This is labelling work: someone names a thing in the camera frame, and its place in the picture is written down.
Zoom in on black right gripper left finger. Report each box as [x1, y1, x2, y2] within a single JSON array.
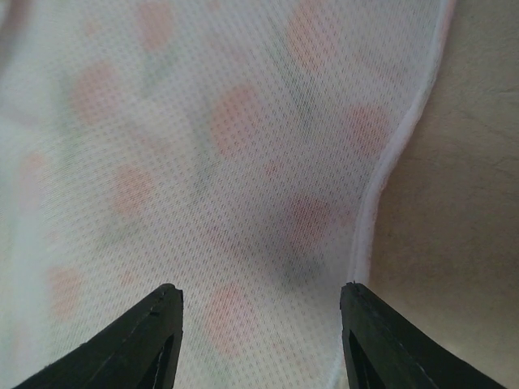
[[16, 284, 182, 389]]

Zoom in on floral mesh laundry bag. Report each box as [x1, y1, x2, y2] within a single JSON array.
[[1, 1, 455, 388]]

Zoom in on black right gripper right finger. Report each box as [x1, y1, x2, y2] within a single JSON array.
[[340, 283, 502, 389]]

